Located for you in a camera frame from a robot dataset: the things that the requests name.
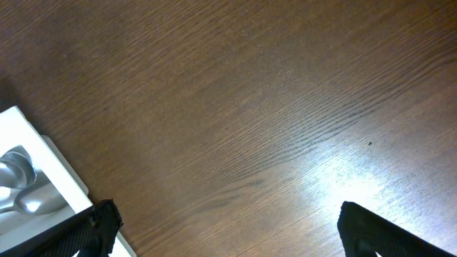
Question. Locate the steel tablespoon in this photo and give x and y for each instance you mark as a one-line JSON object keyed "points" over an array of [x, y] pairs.
{"points": [[17, 171], [37, 200]]}

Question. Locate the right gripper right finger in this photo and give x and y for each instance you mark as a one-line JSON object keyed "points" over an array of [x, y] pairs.
{"points": [[364, 233]]}

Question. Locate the white plastic cutlery tray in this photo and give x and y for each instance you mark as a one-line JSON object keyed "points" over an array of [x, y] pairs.
{"points": [[18, 135]]}

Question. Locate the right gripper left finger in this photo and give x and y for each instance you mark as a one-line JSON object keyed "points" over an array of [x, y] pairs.
{"points": [[90, 233]]}

